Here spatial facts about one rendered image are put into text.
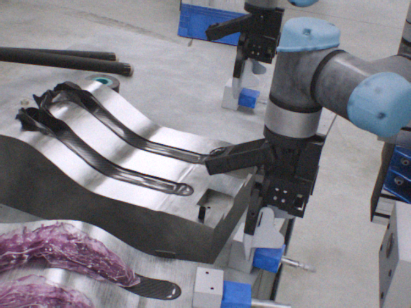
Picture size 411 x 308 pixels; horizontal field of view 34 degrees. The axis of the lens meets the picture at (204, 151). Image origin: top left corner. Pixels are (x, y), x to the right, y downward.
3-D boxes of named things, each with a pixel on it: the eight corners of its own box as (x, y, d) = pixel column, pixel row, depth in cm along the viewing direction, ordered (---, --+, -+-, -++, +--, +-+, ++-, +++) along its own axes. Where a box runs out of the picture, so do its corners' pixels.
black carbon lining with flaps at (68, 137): (218, 167, 117) (227, 118, 112) (184, 213, 103) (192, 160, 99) (44, 114, 125) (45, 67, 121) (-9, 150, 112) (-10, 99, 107)
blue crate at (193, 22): (274, 33, 455) (281, 1, 445) (270, 54, 419) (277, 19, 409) (186, 17, 460) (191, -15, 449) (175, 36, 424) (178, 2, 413)
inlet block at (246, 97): (280, 112, 156) (285, 90, 154) (276, 120, 152) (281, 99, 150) (226, 98, 159) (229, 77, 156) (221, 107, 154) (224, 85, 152)
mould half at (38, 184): (254, 194, 124) (268, 129, 117) (206, 275, 102) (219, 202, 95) (20, 121, 136) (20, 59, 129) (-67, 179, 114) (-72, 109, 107)
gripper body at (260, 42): (270, 68, 146) (281, 14, 140) (232, 58, 147) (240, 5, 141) (276, 56, 152) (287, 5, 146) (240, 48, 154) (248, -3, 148)
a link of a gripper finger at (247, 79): (253, 104, 147) (263, 63, 145) (227, 98, 148) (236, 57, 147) (255, 103, 150) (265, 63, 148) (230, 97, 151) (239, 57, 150)
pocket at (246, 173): (251, 184, 116) (254, 166, 115) (241, 199, 112) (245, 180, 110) (225, 176, 118) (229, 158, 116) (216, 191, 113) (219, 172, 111)
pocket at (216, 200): (231, 216, 107) (235, 196, 106) (220, 233, 103) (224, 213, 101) (204, 207, 108) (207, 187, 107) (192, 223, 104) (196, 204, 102)
